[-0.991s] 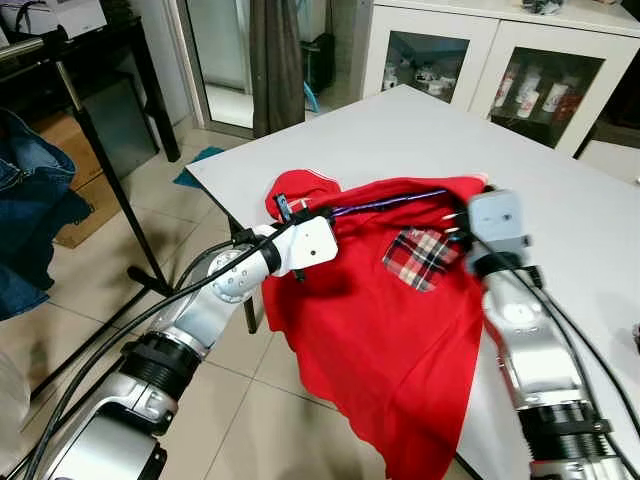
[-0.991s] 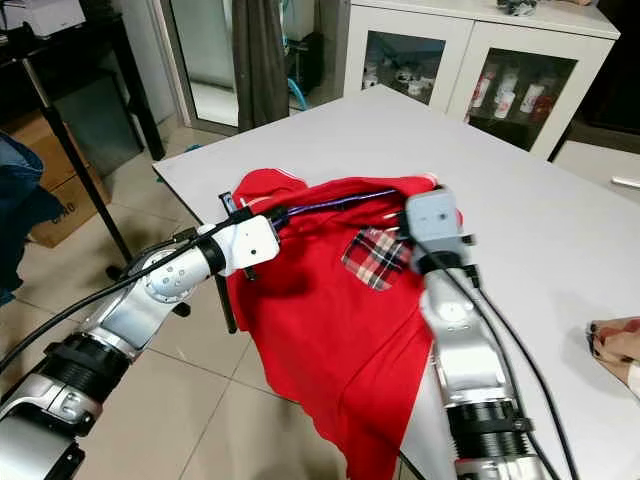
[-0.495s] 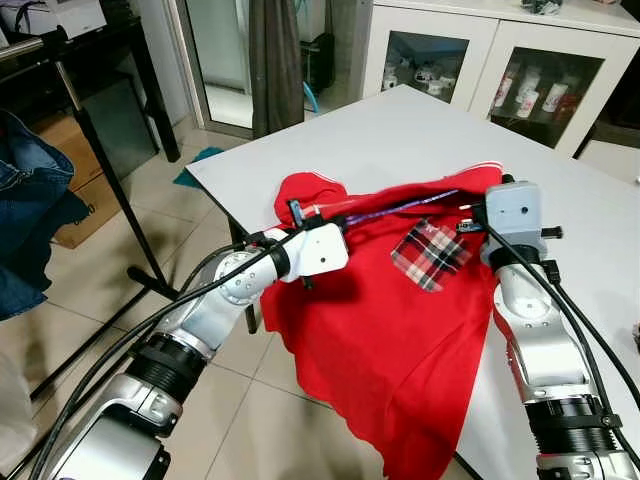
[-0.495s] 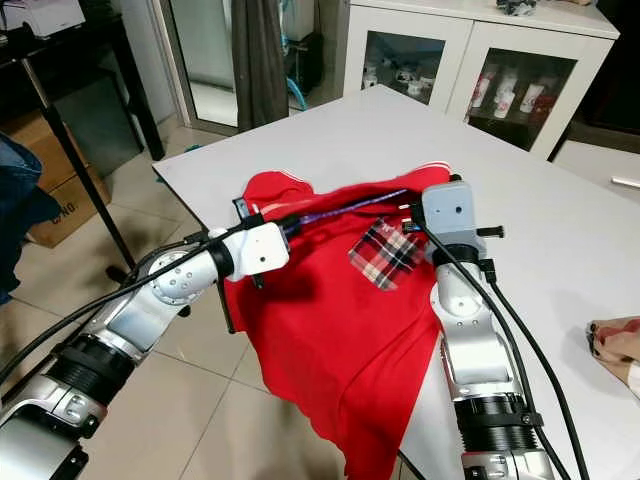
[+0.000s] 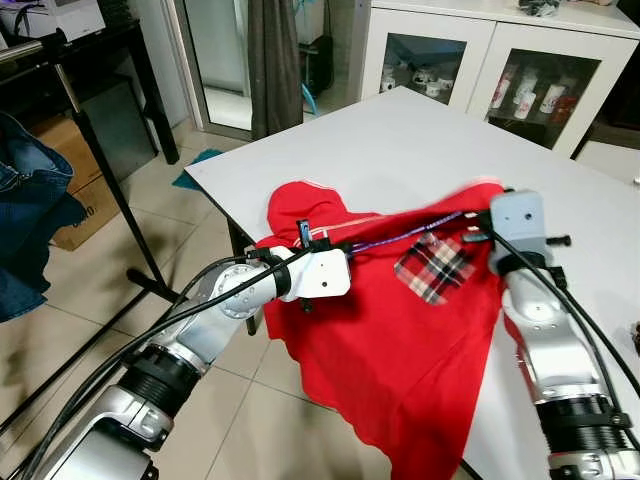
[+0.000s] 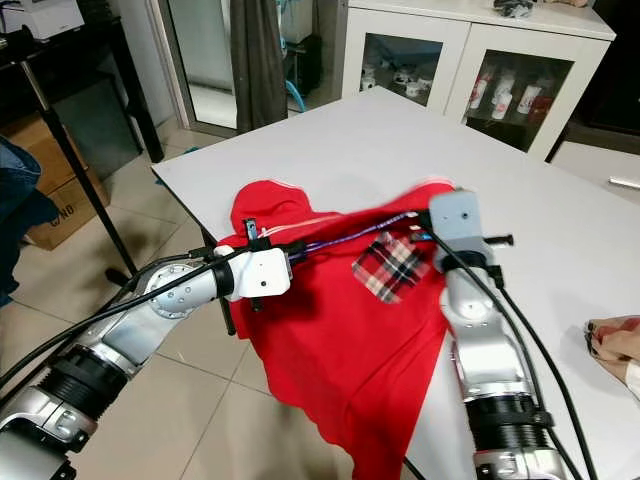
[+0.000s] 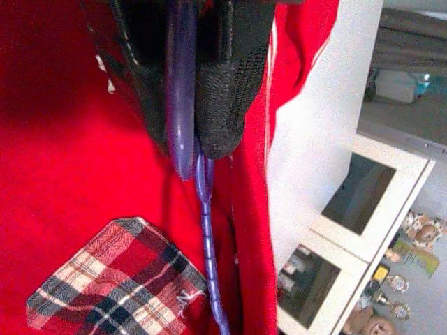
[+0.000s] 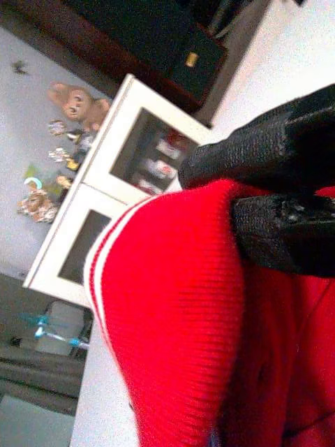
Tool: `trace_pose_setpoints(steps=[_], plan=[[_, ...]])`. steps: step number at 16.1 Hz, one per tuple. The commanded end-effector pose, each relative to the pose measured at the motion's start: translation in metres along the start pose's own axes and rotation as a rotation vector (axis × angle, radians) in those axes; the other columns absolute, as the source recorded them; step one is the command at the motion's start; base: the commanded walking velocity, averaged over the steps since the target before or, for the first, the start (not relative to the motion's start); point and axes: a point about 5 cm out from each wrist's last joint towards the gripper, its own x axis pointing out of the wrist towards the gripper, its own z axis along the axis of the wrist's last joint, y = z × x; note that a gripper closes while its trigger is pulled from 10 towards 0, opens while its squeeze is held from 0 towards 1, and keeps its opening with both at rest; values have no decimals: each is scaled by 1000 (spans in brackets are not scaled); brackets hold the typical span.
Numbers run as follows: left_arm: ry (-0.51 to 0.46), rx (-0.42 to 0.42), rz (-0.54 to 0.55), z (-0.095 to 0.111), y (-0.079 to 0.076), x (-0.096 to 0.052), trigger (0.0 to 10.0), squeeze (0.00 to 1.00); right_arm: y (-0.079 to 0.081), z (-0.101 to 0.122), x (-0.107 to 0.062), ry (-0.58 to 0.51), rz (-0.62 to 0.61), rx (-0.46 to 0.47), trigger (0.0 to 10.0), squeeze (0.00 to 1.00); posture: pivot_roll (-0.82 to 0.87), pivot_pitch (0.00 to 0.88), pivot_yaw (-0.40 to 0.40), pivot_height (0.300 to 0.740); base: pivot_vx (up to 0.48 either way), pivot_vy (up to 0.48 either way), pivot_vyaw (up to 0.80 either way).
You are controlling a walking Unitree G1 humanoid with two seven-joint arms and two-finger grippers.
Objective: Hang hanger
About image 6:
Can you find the blue denim garment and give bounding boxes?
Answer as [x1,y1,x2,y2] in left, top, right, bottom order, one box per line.
[0,135,61,306]

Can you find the glass sliding door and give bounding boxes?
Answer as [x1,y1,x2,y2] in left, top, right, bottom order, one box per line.
[155,0,336,131]

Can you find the brown cardboard box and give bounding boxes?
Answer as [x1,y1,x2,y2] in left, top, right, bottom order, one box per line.
[5,112,111,251]

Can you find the white table black legs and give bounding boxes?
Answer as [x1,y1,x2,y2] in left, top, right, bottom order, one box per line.
[150,88,640,480]

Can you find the black clothes rack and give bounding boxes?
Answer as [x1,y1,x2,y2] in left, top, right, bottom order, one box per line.
[0,40,136,291]

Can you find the tv stand white drawers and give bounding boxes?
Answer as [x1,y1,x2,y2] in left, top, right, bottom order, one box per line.
[555,130,640,191]

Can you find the red polo shirt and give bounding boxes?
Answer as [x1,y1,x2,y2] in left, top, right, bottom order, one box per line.
[228,180,456,480]

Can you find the dark grey curtain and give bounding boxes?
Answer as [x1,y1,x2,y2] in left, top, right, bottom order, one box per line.
[228,0,289,133]

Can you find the black desk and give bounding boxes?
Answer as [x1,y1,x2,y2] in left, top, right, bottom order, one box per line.
[0,20,166,166]

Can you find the purple wire clothes hanger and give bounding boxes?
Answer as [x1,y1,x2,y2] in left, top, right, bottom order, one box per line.
[290,208,423,257]

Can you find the cream shirt beige plaid trim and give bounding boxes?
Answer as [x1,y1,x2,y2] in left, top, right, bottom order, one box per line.
[585,315,640,401]

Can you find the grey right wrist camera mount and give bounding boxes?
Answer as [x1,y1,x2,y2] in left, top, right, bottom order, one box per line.
[428,188,491,263]

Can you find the white appliance box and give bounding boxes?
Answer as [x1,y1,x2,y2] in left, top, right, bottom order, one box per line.
[0,0,86,41]

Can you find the white glass door cabinet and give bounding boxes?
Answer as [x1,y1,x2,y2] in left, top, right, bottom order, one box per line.
[335,0,616,161]

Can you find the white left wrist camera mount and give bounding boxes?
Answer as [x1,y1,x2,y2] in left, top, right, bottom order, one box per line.
[222,246,293,301]

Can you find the white bottle red label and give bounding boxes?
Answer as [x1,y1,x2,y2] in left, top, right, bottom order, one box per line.
[470,70,491,111]
[519,82,543,116]
[494,72,518,119]

